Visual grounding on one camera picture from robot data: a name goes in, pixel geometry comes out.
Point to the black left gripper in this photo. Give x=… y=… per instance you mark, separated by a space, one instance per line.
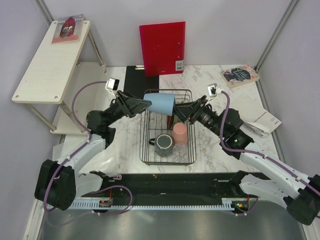
x=126 y=104

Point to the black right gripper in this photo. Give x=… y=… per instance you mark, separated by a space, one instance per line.
x=184 y=111

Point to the pink plastic cup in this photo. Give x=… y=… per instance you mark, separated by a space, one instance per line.
x=180 y=133

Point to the light blue plastic cup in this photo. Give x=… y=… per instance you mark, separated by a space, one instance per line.
x=161 y=103

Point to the dark grey ceramic mug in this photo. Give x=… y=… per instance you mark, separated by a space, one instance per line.
x=163 y=145

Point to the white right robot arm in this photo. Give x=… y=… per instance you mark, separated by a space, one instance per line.
x=287 y=187

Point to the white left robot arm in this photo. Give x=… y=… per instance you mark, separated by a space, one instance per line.
x=60 y=182

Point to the dark red plate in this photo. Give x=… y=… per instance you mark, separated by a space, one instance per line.
x=169 y=122

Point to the black clipboard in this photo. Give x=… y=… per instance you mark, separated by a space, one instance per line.
x=137 y=83

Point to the clear glass tumbler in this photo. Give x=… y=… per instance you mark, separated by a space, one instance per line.
x=180 y=153

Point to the floral cover book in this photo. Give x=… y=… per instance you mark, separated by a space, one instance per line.
x=238 y=76

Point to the white paper booklet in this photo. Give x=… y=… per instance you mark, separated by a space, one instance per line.
x=252 y=112

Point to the red folder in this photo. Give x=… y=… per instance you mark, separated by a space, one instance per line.
x=163 y=48

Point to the white wooden shelf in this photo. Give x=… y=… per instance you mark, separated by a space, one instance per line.
x=50 y=84

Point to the spiral notebook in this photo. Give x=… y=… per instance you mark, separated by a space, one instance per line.
x=256 y=130

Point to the red cover book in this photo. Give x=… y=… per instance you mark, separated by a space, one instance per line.
x=68 y=29

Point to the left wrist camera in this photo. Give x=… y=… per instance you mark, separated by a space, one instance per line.
x=112 y=84

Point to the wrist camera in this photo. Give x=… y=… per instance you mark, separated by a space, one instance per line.
x=213 y=90
x=112 y=84

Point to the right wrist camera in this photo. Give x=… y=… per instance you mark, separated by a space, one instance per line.
x=213 y=90

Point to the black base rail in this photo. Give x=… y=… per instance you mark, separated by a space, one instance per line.
x=170 y=189

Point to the white cable duct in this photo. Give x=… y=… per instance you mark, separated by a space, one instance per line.
x=101 y=204

